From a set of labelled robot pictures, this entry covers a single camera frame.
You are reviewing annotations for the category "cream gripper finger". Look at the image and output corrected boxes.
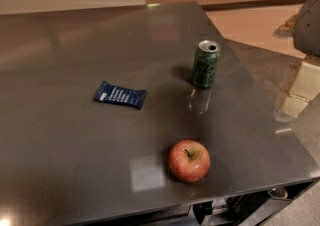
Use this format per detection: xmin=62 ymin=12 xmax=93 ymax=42
xmin=275 ymin=61 xmax=320 ymax=122

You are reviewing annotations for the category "blue rxbar wrapper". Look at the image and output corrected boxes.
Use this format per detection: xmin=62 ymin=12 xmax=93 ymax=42
xmin=94 ymin=81 xmax=147 ymax=109

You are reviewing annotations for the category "red apple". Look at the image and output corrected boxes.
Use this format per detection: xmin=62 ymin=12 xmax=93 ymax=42
xmin=168 ymin=140 xmax=210 ymax=183

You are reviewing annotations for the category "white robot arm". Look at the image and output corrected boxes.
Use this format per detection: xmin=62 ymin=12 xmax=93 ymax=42
xmin=273 ymin=0 xmax=320 ymax=122

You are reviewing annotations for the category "dark table frame underside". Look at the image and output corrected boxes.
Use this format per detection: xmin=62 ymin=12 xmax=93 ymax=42
xmin=142 ymin=181 xmax=314 ymax=226

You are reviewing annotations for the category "green soda can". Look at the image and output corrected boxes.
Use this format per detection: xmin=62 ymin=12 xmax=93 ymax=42
xmin=192 ymin=40 xmax=221 ymax=88

